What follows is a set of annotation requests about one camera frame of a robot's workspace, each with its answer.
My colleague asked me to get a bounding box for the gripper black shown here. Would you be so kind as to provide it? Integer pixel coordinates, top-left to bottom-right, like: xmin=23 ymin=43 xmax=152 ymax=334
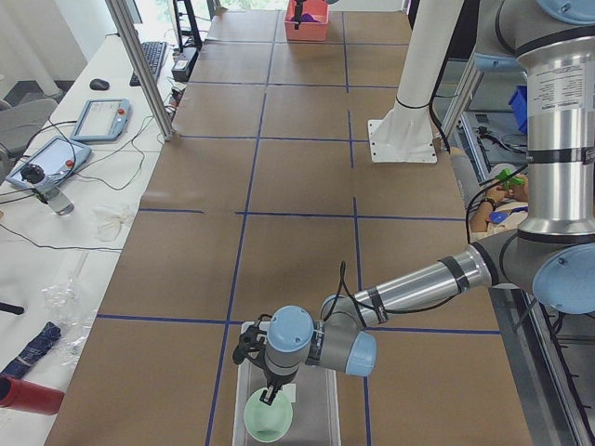
xmin=258 ymin=369 xmax=298 ymax=405

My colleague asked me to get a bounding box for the mint green bowl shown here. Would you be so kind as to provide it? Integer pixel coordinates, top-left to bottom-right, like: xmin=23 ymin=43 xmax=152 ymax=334
xmin=244 ymin=387 xmax=293 ymax=443

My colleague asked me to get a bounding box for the purple cloth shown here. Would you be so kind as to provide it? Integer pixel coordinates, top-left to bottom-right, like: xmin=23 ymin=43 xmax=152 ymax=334
xmin=300 ymin=13 xmax=324 ymax=23

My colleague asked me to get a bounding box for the clear plastic storage box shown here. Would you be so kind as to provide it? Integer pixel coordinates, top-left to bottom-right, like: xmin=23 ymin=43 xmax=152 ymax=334
xmin=231 ymin=319 xmax=342 ymax=446

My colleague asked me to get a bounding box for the black power box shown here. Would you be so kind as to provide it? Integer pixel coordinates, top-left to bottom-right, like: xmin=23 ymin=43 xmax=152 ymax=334
xmin=171 ymin=47 xmax=199 ymax=83

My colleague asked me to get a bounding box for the person's hand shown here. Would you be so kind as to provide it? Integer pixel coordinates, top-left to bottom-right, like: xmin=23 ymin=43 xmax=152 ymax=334
xmin=483 ymin=180 xmax=509 ymax=205

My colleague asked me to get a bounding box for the crumpled clear plastic wrap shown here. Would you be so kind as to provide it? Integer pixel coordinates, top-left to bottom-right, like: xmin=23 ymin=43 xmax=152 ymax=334
xmin=42 ymin=279 xmax=97 ymax=370

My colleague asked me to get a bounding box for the folded blue umbrella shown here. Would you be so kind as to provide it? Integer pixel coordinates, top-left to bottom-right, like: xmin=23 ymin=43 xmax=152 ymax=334
xmin=1 ymin=321 xmax=61 ymax=379

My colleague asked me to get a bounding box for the crumpled white tissue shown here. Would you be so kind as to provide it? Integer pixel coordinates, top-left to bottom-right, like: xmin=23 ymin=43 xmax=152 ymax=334
xmin=93 ymin=204 xmax=135 ymax=242

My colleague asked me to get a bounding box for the red metal bottle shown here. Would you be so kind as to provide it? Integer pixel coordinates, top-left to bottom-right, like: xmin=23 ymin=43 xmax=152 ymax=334
xmin=1 ymin=375 xmax=64 ymax=415

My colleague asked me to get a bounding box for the near teach pendant tablet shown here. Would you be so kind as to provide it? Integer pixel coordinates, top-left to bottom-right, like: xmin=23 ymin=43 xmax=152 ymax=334
xmin=6 ymin=137 xmax=91 ymax=189

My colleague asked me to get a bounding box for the teach pendant tablet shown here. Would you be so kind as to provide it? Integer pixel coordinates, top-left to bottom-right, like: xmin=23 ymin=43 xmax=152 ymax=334
xmin=6 ymin=137 xmax=91 ymax=189
xmin=71 ymin=98 xmax=131 ymax=143

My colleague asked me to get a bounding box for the far teach pendant tablet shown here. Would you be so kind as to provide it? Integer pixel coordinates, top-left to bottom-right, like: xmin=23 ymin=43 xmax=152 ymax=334
xmin=71 ymin=98 xmax=131 ymax=143

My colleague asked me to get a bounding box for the black computer mouse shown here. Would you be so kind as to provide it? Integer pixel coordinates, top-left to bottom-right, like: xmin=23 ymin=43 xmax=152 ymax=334
xmin=89 ymin=78 xmax=110 ymax=91

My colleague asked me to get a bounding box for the black keyboard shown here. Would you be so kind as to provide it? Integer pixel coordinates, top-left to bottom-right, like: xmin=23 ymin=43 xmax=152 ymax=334
xmin=141 ymin=41 xmax=168 ymax=80

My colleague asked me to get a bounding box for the pink plastic bin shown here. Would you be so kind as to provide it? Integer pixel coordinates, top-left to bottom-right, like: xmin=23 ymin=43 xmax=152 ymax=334
xmin=284 ymin=0 xmax=329 ymax=42

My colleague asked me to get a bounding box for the blue storage bin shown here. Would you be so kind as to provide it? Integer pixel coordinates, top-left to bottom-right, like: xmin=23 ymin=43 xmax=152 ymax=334
xmin=509 ymin=85 xmax=528 ymax=135

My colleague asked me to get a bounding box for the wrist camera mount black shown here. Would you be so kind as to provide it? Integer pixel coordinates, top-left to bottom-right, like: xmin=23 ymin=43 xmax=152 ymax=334
xmin=232 ymin=313 xmax=271 ymax=369

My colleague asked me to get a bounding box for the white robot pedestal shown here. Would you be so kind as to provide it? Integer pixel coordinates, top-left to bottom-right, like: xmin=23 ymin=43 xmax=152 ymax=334
xmin=368 ymin=1 xmax=465 ymax=164

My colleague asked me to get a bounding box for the aluminium frame post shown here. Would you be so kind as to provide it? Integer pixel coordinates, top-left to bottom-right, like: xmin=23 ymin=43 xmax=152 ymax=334
xmin=105 ymin=0 xmax=174 ymax=141

